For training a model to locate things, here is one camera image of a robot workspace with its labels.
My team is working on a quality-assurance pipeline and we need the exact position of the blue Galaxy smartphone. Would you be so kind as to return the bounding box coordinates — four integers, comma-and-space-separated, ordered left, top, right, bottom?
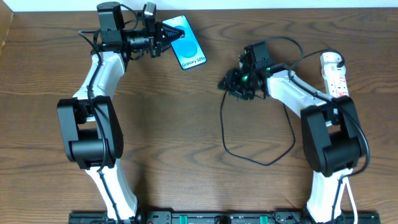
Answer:
162, 15, 207, 70

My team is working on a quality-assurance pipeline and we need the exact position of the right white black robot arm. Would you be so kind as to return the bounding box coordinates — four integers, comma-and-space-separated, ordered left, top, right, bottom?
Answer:
217, 41, 370, 223

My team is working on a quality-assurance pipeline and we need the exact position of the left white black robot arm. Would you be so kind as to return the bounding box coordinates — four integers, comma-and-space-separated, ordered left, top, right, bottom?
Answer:
57, 1, 185, 223

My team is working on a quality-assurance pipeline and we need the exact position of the white charger adapter plug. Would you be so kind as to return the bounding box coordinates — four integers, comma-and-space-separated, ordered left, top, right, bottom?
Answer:
320, 52, 346, 80

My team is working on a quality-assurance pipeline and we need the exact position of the white power strip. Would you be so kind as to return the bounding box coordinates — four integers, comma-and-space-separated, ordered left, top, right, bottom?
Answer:
323, 75, 349, 98

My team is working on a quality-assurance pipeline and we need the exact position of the white power strip cord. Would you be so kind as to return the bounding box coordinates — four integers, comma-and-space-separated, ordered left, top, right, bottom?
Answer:
341, 177, 359, 224

